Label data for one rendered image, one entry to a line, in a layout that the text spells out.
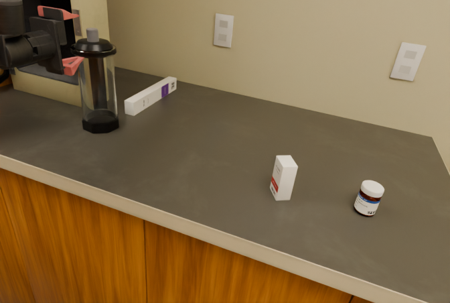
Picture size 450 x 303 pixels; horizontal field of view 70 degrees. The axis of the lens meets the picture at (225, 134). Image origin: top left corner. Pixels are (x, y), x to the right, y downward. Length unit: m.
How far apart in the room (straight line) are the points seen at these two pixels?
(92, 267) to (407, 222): 0.80
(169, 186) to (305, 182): 0.32
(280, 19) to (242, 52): 0.19
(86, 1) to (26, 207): 0.58
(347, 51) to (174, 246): 0.83
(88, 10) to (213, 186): 0.60
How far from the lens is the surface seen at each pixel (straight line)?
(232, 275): 0.75
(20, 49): 0.72
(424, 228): 0.81
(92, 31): 0.88
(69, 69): 0.81
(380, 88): 1.22
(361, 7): 1.16
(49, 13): 0.80
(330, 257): 0.64
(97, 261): 0.98
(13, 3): 0.70
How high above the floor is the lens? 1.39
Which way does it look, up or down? 28 degrees down
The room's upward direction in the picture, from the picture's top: 6 degrees clockwise
